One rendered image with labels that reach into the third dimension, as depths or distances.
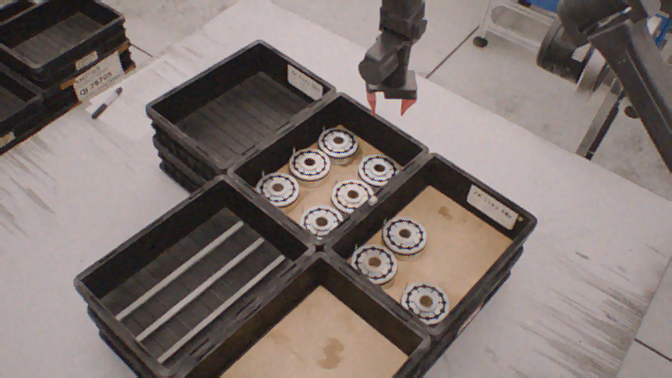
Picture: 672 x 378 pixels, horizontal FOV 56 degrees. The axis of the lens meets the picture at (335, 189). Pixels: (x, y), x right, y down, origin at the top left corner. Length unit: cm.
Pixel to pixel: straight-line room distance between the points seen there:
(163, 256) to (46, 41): 139
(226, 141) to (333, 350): 64
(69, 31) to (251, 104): 111
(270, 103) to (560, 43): 76
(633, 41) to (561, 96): 241
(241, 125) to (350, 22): 187
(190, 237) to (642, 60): 100
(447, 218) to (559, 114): 174
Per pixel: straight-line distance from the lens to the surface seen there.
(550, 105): 325
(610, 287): 174
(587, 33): 95
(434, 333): 127
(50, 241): 173
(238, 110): 176
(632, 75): 94
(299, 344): 134
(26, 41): 270
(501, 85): 328
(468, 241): 153
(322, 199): 154
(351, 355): 133
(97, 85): 259
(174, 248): 148
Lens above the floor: 203
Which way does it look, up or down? 50 degrees down
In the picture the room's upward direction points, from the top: 5 degrees clockwise
